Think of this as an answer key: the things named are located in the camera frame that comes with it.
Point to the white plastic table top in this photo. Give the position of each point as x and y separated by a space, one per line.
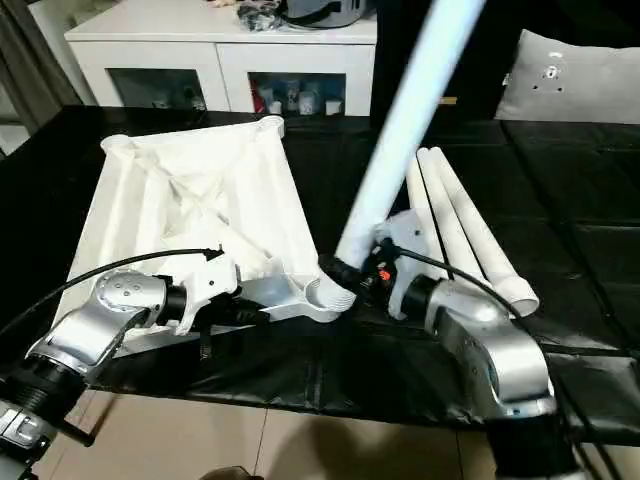
250 175

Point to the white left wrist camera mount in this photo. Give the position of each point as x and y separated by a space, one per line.
210 285

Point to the white plastic table leg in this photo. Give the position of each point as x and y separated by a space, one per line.
400 125
450 210
419 190
472 212

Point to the dark round robot body part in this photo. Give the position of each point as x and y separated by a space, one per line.
230 474

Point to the grey helmet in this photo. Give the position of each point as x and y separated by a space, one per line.
325 12

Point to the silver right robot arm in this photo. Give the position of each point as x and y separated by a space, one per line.
500 350

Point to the white sideboard with glass doors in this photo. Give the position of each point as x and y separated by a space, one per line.
220 55

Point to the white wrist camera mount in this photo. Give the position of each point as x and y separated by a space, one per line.
210 285
412 235

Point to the black work mat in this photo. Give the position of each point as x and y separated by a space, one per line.
575 225

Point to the white patterned jar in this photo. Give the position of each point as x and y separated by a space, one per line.
310 104

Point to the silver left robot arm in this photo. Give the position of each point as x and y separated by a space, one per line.
95 325

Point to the grey cushion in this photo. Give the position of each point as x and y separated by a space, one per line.
590 95

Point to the small white cup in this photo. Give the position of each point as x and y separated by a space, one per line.
333 107

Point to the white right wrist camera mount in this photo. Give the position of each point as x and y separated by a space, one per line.
412 235

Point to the black speaker with gold label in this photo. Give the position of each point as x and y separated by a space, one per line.
470 60

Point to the black metal frame leg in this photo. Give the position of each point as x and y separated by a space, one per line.
85 432

